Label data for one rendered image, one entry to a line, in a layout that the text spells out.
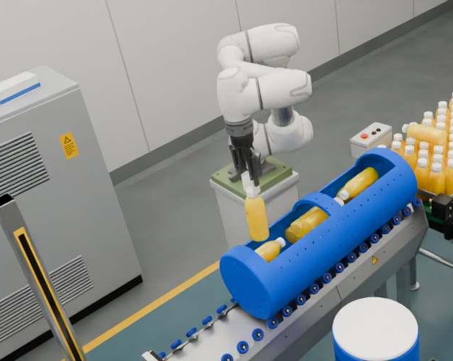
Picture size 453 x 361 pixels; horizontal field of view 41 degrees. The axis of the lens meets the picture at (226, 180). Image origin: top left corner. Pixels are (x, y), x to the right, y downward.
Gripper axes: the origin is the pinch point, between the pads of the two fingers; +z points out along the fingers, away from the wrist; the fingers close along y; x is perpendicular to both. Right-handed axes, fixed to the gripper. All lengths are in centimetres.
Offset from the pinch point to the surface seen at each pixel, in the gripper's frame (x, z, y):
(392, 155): 73, 27, 4
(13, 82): -7, -2, -176
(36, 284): -71, 11, -31
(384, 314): 13, 46, 43
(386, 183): 60, 31, 10
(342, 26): 347, 108, -254
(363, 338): 0, 46, 44
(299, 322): 2, 61, 12
